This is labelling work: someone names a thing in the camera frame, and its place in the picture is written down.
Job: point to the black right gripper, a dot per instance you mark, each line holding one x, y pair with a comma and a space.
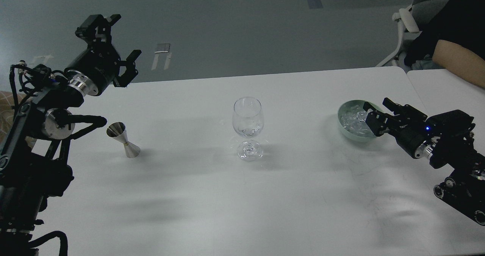
407, 124

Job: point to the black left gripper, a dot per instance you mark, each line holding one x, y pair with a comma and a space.
96, 67

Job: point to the clear ice cubes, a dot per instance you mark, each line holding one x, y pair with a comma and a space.
354, 122

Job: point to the steel cocktail jigger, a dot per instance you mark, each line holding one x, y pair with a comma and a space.
118, 132

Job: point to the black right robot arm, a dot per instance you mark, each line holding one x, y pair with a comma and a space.
443, 139

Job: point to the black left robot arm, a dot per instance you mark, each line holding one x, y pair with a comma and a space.
34, 153

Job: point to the clear wine glass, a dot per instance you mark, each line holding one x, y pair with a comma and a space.
248, 122

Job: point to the green bowl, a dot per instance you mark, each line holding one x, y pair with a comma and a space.
349, 106

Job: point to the seated person black shirt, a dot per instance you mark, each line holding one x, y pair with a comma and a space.
453, 40

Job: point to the grey office chair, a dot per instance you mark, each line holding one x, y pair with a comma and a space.
410, 23

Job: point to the beige checkered sofa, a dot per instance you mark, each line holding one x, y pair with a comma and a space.
6, 113

